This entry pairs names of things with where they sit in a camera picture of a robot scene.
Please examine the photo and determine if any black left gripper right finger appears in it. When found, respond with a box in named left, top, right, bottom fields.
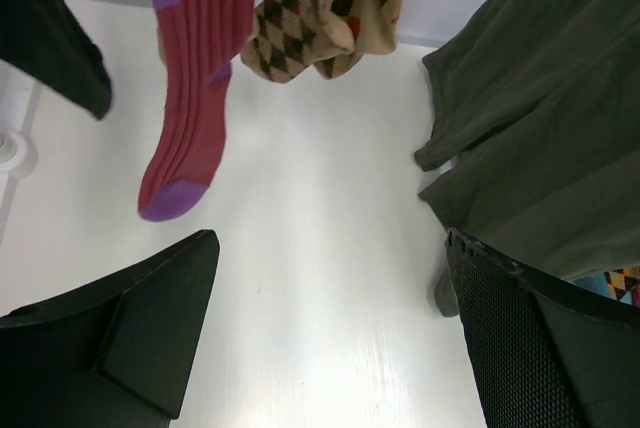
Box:
left=445, top=229, right=639, bottom=428

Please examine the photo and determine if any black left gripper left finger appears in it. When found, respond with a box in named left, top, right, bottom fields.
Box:
left=1, top=229, right=220, bottom=428

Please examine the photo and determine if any black sock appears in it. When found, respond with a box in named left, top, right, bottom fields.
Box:
left=1, top=0, right=113, bottom=120

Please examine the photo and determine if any red purple striped sock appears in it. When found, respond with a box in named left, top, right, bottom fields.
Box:
left=138, top=0, right=255, bottom=222

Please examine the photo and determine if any yellow brown checked sock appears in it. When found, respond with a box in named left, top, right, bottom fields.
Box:
left=573, top=266, right=640, bottom=308

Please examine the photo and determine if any olive green hanging garment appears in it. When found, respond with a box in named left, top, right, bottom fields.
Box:
left=413, top=0, right=640, bottom=318

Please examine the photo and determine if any brown beige checked sock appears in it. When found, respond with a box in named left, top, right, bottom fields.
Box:
left=240, top=0, right=355, bottom=84

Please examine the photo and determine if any orange brown argyle sock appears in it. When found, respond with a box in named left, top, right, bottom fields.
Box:
left=315, top=0, right=402, bottom=79

